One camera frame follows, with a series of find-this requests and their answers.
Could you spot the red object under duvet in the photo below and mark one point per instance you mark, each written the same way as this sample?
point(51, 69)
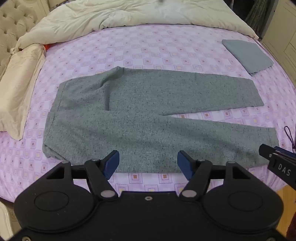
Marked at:
point(47, 46)

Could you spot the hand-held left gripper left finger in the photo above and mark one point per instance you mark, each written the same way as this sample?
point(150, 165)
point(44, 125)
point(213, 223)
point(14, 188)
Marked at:
point(112, 162)

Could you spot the cream wardrobe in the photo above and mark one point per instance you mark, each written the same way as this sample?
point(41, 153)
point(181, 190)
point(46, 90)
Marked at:
point(284, 34)

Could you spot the grey knit pants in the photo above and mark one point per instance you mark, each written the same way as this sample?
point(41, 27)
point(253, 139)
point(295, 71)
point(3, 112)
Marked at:
point(138, 115)

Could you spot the purple patterned bed sheet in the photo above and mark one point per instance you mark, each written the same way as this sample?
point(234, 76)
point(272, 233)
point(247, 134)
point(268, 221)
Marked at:
point(161, 51)

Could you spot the white nightstand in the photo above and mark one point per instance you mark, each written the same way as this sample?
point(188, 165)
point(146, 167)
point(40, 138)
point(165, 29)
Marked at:
point(5, 217)

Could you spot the grey-green curtain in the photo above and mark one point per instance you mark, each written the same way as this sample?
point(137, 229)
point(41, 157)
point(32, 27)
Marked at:
point(254, 11)

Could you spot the cream duvet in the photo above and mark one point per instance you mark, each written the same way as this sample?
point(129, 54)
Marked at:
point(115, 14)

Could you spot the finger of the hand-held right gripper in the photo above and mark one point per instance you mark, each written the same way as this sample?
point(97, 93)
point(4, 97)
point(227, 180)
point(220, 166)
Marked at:
point(266, 150)

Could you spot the folded grey cloth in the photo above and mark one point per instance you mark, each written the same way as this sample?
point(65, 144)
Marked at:
point(247, 55)

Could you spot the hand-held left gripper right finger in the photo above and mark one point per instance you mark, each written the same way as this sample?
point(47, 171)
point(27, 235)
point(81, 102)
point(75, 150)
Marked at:
point(185, 162)

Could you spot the beige tufted headboard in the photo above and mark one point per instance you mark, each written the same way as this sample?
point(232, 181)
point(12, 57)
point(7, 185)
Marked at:
point(13, 20)

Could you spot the beige satin pillow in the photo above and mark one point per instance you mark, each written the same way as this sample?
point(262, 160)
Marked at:
point(20, 88)

